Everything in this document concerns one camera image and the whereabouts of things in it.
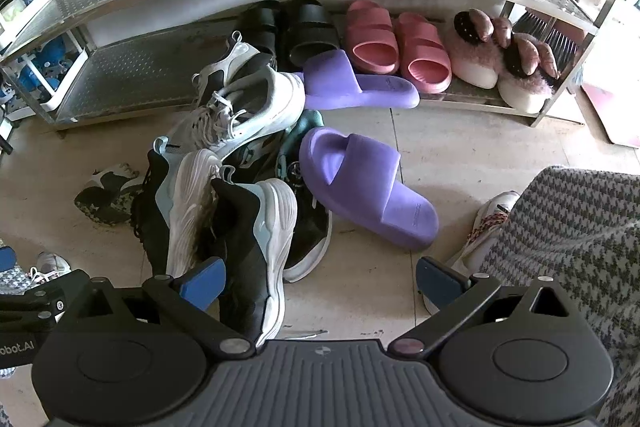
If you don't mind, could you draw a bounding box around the white dark-grey sneaker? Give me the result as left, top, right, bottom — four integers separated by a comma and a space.
192, 32, 279, 110

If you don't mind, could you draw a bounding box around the person's right white sneaker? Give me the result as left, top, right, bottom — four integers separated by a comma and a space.
422, 191, 522, 315

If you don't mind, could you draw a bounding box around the person's right leg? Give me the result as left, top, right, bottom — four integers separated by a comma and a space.
477, 166, 640, 427

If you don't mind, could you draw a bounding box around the blue white shoes pile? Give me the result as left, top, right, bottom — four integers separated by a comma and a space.
15, 47, 68, 94

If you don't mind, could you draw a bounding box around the person's left white sneaker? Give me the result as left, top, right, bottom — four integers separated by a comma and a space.
30, 252, 72, 284

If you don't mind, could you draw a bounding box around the person's white sneaker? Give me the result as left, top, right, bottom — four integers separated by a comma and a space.
30, 252, 72, 284
422, 191, 522, 315

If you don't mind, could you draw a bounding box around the pink board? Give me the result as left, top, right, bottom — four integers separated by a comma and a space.
575, 82, 640, 148

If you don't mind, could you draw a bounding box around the purple slide sandal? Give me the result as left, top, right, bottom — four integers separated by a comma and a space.
292, 49, 421, 110
298, 127, 440, 251

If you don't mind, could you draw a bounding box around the light grey sneaker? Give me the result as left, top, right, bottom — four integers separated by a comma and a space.
74, 163, 143, 227
167, 67, 307, 160

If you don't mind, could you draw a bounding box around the person's leg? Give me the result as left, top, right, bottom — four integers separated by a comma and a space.
0, 268, 26, 295
477, 166, 640, 427

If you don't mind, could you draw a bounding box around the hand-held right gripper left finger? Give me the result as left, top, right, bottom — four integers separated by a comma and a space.
56, 254, 253, 360

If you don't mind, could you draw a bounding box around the dark broom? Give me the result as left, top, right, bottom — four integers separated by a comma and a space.
512, 7, 576, 60

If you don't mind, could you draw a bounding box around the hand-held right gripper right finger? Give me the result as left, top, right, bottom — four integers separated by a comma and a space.
389, 253, 586, 360

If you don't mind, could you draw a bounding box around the person's left leg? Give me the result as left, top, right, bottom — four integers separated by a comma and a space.
0, 268, 26, 295

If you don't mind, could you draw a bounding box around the black light-blue sneaker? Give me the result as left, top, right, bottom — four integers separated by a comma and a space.
131, 137, 223, 280
200, 166, 299, 349

